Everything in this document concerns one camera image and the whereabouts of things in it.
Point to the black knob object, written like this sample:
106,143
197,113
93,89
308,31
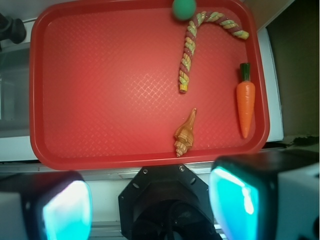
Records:
12,29

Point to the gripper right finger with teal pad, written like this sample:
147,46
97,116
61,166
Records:
271,195

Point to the black octagonal mount base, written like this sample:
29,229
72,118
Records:
166,203

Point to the green ball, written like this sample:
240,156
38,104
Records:
183,9

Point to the brown conch seashell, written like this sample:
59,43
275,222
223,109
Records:
184,135

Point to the red plastic tray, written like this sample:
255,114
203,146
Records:
103,85

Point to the twisted candy cane rope toy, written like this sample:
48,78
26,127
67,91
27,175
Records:
197,20

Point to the orange toy carrot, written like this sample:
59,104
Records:
245,97

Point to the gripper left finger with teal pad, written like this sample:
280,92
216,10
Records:
45,206

